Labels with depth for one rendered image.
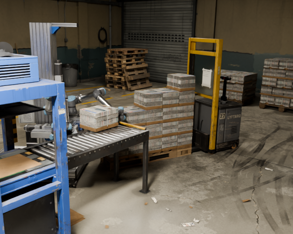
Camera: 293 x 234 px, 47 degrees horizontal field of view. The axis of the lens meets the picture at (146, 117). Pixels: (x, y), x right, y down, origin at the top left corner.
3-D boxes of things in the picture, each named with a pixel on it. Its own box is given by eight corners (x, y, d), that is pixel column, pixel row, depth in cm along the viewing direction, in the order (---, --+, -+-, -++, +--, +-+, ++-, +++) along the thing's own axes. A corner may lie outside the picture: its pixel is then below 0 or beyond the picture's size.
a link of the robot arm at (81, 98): (69, 97, 472) (99, 87, 446) (76, 95, 485) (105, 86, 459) (72, 105, 473) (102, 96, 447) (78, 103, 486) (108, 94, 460)
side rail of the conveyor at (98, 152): (145, 139, 406) (146, 129, 403) (149, 139, 403) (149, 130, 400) (52, 173, 305) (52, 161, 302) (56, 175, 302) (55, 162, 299)
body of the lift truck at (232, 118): (190, 141, 612) (192, 98, 591) (213, 137, 638) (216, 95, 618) (216, 153, 554) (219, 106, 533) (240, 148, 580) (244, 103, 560)
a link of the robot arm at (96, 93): (91, 88, 438) (117, 112, 429) (96, 87, 448) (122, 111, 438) (87, 94, 444) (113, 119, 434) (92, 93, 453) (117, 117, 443)
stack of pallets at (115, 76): (127, 82, 1258) (127, 47, 1225) (148, 85, 1206) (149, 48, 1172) (103, 87, 1153) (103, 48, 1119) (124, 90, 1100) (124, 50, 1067)
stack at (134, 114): (99, 161, 509) (98, 108, 488) (163, 149, 566) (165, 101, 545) (109, 171, 477) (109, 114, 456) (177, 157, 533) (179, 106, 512)
